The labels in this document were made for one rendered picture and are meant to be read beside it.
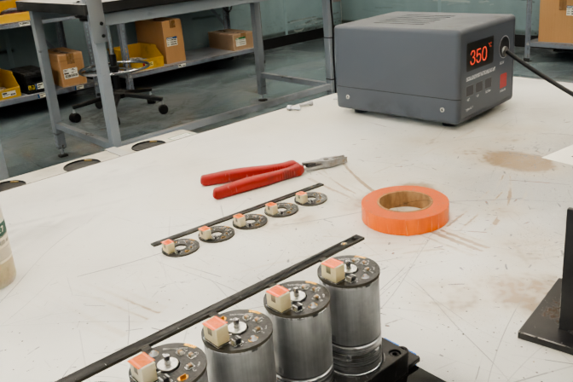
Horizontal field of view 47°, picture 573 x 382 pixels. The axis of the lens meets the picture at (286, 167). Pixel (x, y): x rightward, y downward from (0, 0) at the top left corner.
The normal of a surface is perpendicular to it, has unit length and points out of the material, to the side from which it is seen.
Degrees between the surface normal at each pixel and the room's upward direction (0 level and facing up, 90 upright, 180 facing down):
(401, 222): 90
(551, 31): 88
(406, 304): 0
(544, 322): 0
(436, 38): 90
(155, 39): 91
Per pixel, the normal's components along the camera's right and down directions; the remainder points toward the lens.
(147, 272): -0.07, -0.94
